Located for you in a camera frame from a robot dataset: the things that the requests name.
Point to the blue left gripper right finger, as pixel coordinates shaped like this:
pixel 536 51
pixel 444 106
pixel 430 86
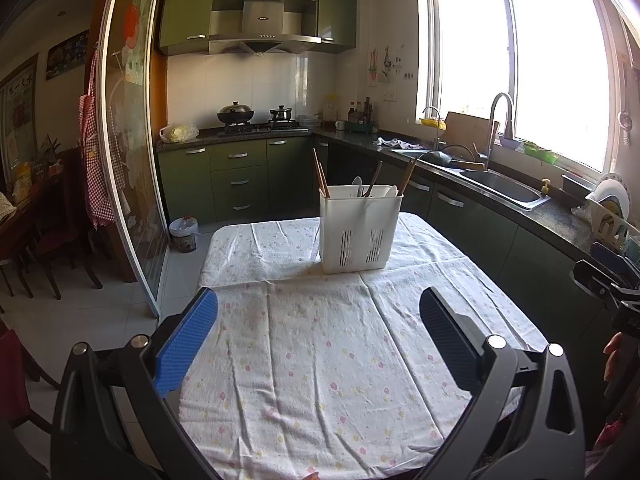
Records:
pixel 454 339

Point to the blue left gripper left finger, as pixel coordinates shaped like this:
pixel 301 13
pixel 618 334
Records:
pixel 185 337

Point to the light wooden chopstick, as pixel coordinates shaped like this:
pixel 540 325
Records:
pixel 407 176

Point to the brown wooden chopstick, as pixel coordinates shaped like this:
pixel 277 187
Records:
pixel 373 179

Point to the white plastic spoon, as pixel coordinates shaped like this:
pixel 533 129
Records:
pixel 358 185

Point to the steel kitchen sink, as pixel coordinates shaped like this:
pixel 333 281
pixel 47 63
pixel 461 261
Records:
pixel 511 190

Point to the person's right hand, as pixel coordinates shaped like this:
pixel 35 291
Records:
pixel 612 351

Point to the small trash bin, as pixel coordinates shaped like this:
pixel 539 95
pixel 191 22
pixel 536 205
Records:
pixel 184 232

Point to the floral white tablecloth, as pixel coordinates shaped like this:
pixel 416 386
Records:
pixel 310 373

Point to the white plastic utensil holder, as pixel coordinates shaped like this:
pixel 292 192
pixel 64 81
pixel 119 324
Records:
pixel 356 233

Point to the dark wooden chair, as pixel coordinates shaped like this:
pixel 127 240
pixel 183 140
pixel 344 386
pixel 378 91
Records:
pixel 53 222

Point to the pink checked apron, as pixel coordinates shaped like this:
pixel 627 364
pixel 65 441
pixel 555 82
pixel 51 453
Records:
pixel 99 205

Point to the wooden cutting board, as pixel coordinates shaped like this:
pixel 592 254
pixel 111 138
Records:
pixel 469 131

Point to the white plastic bag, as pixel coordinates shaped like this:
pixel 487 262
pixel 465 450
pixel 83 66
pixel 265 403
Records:
pixel 178 134

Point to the condiment bottles tray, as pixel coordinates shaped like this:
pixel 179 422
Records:
pixel 360 117

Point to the black wok on stove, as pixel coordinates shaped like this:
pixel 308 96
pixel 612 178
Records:
pixel 235 114

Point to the glass sliding door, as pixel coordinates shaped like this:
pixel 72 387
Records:
pixel 123 119

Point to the window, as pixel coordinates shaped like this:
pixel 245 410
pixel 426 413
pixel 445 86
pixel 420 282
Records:
pixel 543 70

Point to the small pot on stove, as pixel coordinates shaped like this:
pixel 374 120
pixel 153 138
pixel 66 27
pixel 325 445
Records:
pixel 280 114

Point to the steel range hood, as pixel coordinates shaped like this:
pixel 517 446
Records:
pixel 263 26

